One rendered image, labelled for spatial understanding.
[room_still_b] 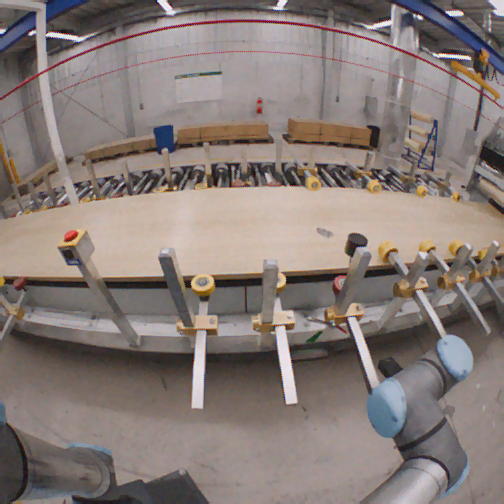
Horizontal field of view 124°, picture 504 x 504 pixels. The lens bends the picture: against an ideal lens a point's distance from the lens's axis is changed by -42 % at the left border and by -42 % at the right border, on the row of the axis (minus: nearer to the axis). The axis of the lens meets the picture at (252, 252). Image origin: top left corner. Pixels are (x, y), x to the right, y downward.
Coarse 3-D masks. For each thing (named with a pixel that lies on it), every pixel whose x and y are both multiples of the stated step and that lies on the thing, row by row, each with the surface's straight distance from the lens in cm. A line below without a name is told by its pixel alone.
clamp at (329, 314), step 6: (354, 306) 85; (324, 312) 83; (330, 312) 80; (348, 312) 82; (354, 312) 83; (360, 312) 84; (324, 318) 83; (330, 318) 80; (336, 318) 80; (342, 318) 81; (360, 318) 86
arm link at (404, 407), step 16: (416, 368) 43; (432, 368) 43; (384, 384) 40; (400, 384) 39; (416, 384) 40; (432, 384) 42; (368, 400) 42; (384, 400) 38; (400, 400) 38; (416, 400) 39; (432, 400) 41; (368, 416) 43; (384, 416) 39; (400, 416) 37; (416, 416) 39; (432, 416) 40; (384, 432) 41; (400, 432) 40; (416, 432) 40
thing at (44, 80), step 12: (0, 0) 183; (12, 0) 189; (24, 0) 196; (48, 84) 189; (48, 96) 186; (48, 108) 184; (48, 120) 185; (60, 144) 187; (60, 156) 185; (60, 168) 188; (72, 192) 191; (72, 204) 195
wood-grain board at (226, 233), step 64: (192, 192) 145; (256, 192) 139; (320, 192) 147; (384, 192) 175; (0, 256) 188; (128, 256) 104; (192, 256) 93; (256, 256) 90; (320, 256) 94; (448, 256) 135
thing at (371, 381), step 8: (336, 296) 89; (352, 320) 82; (352, 328) 80; (352, 336) 80; (360, 336) 80; (360, 344) 78; (360, 352) 77; (368, 352) 78; (360, 360) 77; (368, 360) 76; (368, 368) 75; (368, 376) 74; (376, 376) 75; (368, 384) 75; (376, 384) 75; (368, 392) 76
